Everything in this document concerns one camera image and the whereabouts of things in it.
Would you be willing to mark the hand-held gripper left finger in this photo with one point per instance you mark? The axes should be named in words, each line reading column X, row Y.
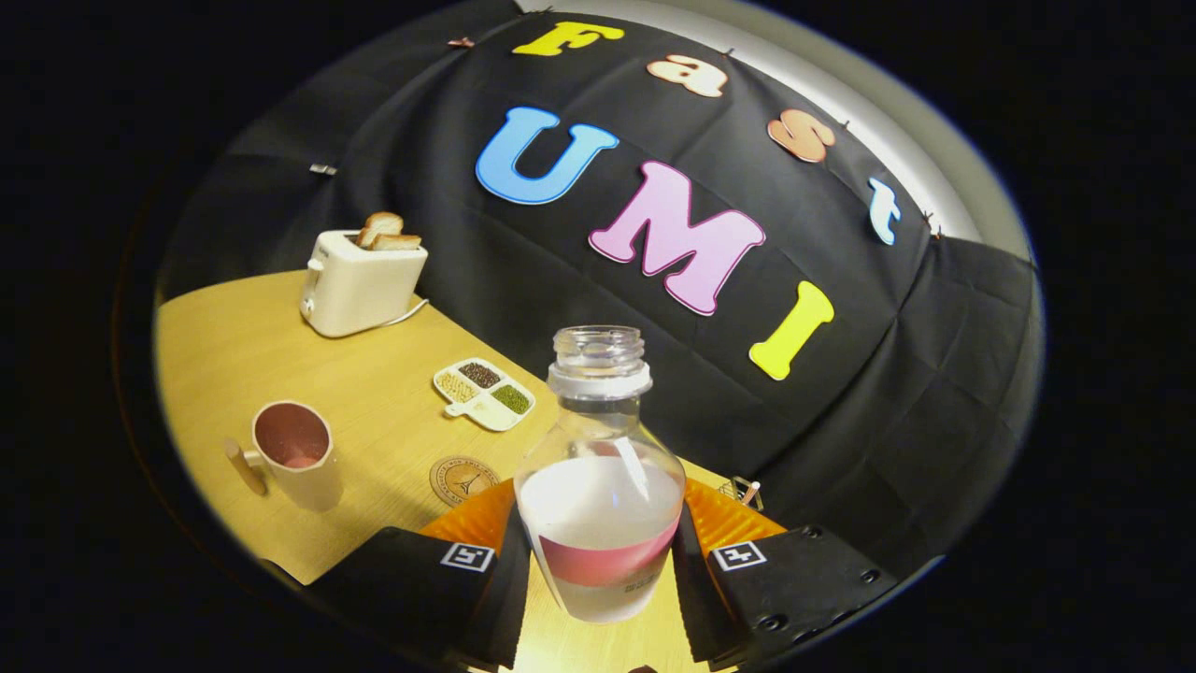
column 509, row 598

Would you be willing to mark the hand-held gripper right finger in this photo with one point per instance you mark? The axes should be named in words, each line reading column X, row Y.
column 691, row 598

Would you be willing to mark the clear juice bottle pink label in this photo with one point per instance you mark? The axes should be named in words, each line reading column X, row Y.
column 598, row 514

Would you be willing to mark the round wooden coaster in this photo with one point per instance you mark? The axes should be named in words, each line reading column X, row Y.
column 458, row 481

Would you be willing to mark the white divided grain tray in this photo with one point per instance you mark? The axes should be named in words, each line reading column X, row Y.
column 486, row 409

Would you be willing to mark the black backdrop cloth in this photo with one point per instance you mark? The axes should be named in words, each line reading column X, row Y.
column 841, row 421

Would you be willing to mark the cream toaster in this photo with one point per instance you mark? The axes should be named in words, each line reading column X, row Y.
column 360, row 290

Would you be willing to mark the wooden table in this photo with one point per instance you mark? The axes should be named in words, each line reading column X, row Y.
column 234, row 355

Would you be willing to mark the toast slice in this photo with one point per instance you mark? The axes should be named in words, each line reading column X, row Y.
column 381, row 225
column 400, row 243

